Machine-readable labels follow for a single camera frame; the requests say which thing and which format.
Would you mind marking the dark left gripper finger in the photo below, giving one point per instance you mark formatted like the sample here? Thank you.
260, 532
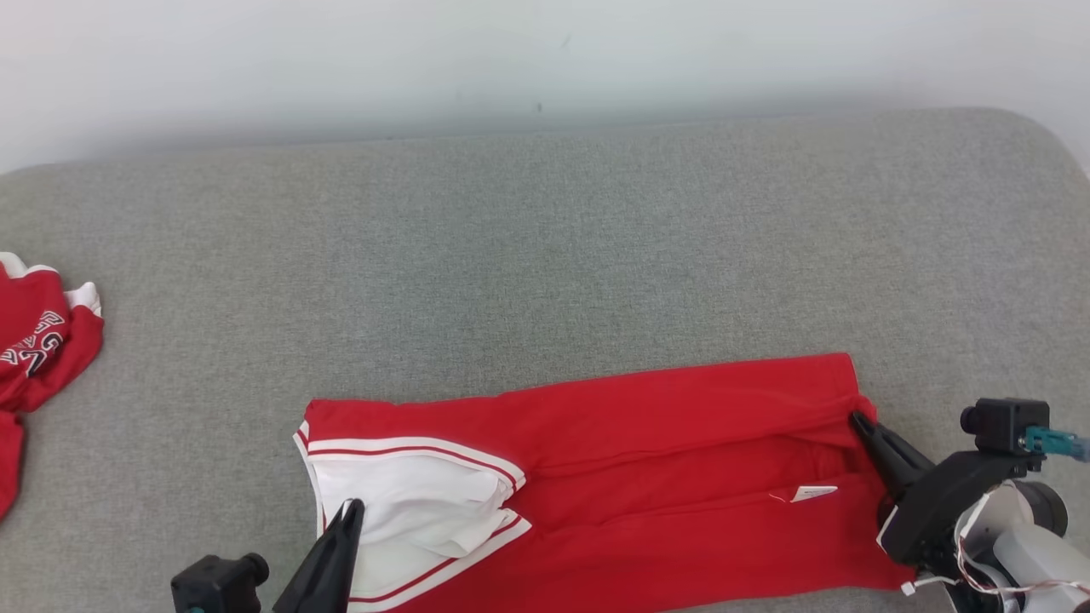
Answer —
319, 558
336, 579

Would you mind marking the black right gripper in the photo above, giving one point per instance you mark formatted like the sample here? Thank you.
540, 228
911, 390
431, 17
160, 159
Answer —
937, 511

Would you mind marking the red garment with white panel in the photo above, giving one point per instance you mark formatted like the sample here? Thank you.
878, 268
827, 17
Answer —
639, 426

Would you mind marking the red Bulls print shorts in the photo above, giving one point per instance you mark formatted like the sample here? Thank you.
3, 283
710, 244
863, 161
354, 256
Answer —
34, 375

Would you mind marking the grey fabric sofa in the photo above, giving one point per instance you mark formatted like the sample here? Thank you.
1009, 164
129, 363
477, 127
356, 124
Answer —
545, 255

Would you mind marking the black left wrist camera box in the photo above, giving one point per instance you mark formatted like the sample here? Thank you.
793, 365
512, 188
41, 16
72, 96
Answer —
217, 587

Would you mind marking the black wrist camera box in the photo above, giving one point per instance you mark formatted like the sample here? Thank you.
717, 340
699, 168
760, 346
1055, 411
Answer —
217, 587
1005, 424

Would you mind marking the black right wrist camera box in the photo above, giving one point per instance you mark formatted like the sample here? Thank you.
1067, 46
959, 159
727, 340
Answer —
1005, 424

